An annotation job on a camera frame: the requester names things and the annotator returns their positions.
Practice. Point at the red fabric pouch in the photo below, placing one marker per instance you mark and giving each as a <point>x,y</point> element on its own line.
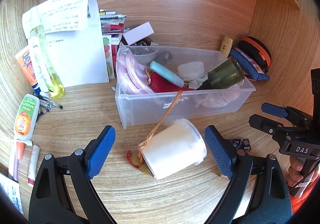
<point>165,84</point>

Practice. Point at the clear bottle with yellow liquid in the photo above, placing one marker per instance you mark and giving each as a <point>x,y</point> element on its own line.
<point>56,86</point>

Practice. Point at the white pink lip balm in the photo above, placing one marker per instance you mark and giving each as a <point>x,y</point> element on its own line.
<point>33,166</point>

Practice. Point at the dark metal trinkets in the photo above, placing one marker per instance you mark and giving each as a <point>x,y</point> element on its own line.
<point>146,41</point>

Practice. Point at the stack of thin books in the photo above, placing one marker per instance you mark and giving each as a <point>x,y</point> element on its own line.
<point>112,26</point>

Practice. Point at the white bowl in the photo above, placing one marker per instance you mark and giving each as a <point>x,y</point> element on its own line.
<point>145,56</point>

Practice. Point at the white printed paper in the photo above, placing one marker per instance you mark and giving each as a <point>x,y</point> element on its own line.
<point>11,194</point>

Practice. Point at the white slim tube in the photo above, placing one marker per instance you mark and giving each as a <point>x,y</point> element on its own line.
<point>35,59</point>

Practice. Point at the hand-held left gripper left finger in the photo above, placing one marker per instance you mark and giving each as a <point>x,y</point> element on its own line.
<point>101,151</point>

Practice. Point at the black pen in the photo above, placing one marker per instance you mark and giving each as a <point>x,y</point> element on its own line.
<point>50,101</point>

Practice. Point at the small dark blue box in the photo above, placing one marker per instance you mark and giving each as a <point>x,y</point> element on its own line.
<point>240,144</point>

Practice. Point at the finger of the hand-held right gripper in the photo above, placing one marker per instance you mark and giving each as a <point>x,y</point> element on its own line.
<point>261,121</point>
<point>273,110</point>

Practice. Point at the large white paper sheet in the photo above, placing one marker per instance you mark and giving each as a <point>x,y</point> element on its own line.
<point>75,64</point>

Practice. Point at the person's right hand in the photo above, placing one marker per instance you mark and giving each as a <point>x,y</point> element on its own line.
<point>295,171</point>

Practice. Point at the pink ribbed fabric pouch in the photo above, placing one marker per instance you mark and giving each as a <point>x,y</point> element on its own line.
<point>132,74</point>

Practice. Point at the beige tube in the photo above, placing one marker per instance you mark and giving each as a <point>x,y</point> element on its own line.
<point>225,46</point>

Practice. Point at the handwritten white paper note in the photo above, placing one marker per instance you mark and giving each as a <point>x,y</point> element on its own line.
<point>62,14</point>

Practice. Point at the orange sunscreen tube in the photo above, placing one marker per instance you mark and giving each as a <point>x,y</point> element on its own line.
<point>25,66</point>

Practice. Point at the white rectangular box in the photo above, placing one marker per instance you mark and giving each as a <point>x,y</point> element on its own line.
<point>138,33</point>

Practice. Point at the purple pen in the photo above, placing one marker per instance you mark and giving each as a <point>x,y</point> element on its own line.
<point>15,171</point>

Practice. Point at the clear plastic storage box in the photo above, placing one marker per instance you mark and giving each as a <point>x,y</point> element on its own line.
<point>140,111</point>

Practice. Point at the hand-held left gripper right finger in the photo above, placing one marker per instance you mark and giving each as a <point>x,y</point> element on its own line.
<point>220,151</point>

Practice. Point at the fruit sticker sheet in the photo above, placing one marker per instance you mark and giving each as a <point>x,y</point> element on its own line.
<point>107,56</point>

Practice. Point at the teal oblong case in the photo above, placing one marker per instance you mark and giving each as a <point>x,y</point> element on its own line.
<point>165,73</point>

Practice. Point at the wooden desktop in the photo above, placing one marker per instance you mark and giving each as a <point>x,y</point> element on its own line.
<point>87,114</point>

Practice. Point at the blue patterned pencil pouch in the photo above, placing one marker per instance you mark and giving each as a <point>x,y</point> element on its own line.
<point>250,66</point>

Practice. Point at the person's orange clothing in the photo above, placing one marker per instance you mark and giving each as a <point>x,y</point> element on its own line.
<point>303,201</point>

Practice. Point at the black round case orange zip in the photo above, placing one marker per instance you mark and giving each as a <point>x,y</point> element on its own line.
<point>257,49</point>

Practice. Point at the white plastic cup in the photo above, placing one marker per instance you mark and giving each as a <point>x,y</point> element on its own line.
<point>172,149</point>

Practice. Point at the white tube with orange label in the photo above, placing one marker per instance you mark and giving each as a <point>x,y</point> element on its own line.
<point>26,119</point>

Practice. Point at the dark green bottle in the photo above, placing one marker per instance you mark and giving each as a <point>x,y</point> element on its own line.
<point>222,74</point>

